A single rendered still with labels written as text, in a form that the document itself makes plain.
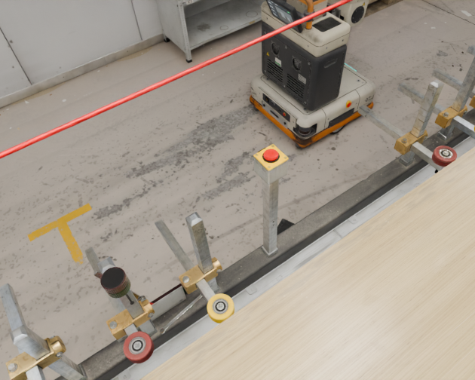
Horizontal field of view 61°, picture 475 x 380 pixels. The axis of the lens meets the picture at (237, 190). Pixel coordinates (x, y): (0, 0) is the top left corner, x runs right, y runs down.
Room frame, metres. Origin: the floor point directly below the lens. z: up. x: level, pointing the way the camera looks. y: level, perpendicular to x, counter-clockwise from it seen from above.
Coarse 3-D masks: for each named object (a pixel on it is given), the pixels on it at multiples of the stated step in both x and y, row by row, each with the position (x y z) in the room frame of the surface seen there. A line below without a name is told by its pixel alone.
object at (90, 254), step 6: (84, 252) 0.73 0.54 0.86; (90, 252) 0.72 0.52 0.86; (90, 258) 0.70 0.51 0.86; (96, 258) 0.70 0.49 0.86; (90, 264) 0.68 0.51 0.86; (96, 264) 0.68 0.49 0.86; (96, 270) 0.65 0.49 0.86; (114, 300) 0.54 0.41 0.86; (120, 300) 0.54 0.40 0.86; (114, 306) 0.52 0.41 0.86; (120, 306) 0.52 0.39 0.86; (120, 312) 0.50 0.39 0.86; (132, 324) 0.46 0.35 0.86; (126, 330) 0.44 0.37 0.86; (132, 330) 0.44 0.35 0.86
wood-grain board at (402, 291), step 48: (432, 192) 0.81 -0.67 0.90; (384, 240) 0.64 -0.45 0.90; (432, 240) 0.63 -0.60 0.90; (288, 288) 0.51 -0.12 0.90; (336, 288) 0.50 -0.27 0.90; (384, 288) 0.48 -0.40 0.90; (432, 288) 0.47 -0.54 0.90; (240, 336) 0.38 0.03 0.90; (288, 336) 0.37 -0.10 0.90; (336, 336) 0.36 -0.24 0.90; (384, 336) 0.35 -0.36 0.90; (432, 336) 0.33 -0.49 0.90
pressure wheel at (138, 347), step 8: (128, 336) 0.41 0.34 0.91; (136, 336) 0.41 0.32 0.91; (144, 336) 0.40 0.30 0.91; (128, 344) 0.39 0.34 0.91; (136, 344) 0.38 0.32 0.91; (144, 344) 0.38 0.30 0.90; (152, 344) 0.38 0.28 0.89; (128, 352) 0.36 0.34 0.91; (136, 352) 0.36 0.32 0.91; (144, 352) 0.36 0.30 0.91; (152, 352) 0.37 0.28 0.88; (136, 360) 0.34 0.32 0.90; (144, 360) 0.34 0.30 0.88
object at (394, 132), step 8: (360, 112) 1.32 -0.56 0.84; (368, 112) 1.29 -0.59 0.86; (376, 120) 1.24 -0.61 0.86; (384, 120) 1.23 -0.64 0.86; (384, 128) 1.20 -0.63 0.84; (392, 128) 1.18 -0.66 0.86; (392, 136) 1.16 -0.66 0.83; (400, 136) 1.13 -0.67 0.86; (416, 144) 1.08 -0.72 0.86; (416, 152) 1.06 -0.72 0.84; (424, 152) 1.04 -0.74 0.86; (432, 152) 1.03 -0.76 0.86; (424, 160) 1.02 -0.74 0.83; (432, 160) 1.00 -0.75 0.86; (440, 168) 0.96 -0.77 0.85
